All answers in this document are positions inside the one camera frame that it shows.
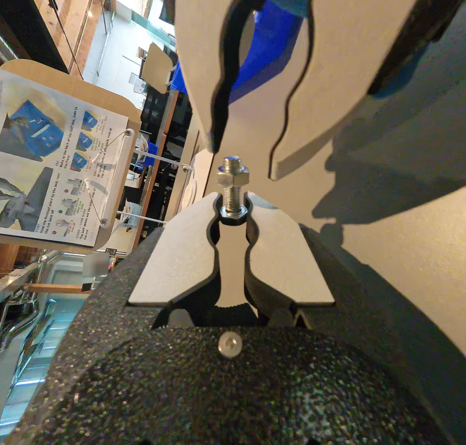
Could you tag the rounded wooden stand board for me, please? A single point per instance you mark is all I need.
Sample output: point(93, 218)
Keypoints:
point(156, 66)

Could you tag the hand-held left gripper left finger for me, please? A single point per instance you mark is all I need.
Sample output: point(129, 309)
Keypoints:
point(174, 263)

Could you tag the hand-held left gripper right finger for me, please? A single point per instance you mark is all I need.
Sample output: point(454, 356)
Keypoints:
point(287, 266)

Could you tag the wooden document stand white base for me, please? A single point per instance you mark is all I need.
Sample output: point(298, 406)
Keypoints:
point(109, 101)

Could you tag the steel hex bolt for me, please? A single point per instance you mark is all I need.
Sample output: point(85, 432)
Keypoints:
point(233, 199)

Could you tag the person's right hand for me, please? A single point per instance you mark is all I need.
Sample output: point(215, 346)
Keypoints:
point(396, 85)

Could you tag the blue plastic bin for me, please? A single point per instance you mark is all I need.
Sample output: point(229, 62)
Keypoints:
point(269, 45)

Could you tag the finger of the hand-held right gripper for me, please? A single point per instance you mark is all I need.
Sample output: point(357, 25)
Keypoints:
point(346, 52)
point(200, 45)

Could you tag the steel hex nut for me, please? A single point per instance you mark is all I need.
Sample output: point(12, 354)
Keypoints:
point(233, 177)

